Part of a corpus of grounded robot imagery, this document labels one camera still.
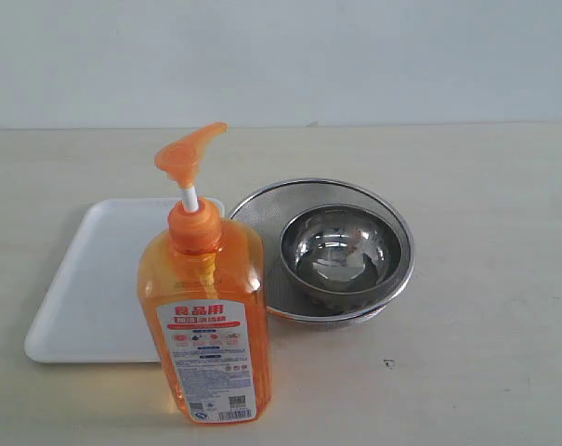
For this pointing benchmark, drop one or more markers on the steel mesh colander bowl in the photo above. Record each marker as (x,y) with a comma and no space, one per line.
(270,209)

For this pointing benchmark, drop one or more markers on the white rectangular plastic tray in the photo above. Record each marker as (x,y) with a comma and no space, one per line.
(91,313)

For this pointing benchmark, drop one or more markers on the small stainless steel bowl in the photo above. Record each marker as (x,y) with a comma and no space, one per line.
(339,250)

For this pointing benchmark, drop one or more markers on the orange pump soap bottle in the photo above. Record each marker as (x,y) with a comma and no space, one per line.
(201,286)

